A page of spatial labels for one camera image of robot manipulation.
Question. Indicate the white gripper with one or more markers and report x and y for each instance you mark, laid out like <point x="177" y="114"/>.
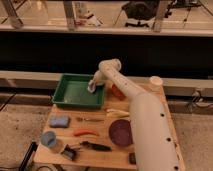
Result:
<point x="99" y="79"/>

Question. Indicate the white grey towel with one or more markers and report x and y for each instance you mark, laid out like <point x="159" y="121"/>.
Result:
<point x="91" y="86"/>

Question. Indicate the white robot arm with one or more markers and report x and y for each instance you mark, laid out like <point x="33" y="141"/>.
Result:
<point x="154" y="145"/>

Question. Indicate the green plastic tray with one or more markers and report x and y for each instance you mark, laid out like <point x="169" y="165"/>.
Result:
<point x="72" y="91"/>

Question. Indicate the orange bowl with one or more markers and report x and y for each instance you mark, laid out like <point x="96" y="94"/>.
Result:
<point x="117" y="93"/>

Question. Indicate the yellow banana peel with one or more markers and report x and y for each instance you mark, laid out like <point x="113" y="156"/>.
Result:
<point x="116" y="113"/>

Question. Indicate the small brown utensil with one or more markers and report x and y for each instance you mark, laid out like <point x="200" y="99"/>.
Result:
<point x="88" y="119"/>

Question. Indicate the red chili pepper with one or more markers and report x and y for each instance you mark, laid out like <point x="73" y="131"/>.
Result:
<point x="82" y="132"/>

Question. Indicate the purple plate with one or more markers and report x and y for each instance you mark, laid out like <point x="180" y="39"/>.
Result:
<point x="120" y="133"/>

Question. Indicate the blue sponge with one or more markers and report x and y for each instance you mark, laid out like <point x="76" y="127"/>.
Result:
<point x="59" y="121"/>

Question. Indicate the black office chair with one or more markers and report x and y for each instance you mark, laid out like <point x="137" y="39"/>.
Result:
<point x="142" y="11"/>

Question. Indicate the black binder clip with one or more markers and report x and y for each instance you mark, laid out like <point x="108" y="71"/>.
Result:
<point x="70" y="153"/>

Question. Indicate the black rectangular block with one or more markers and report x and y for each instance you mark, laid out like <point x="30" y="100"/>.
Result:
<point x="132" y="159"/>

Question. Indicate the black bar on floor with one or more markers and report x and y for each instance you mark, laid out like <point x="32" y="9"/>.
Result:
<point x="32" y="148"/>

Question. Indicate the black handled tool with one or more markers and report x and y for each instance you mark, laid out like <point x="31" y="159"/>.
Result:
<point x="94" y="146"/>

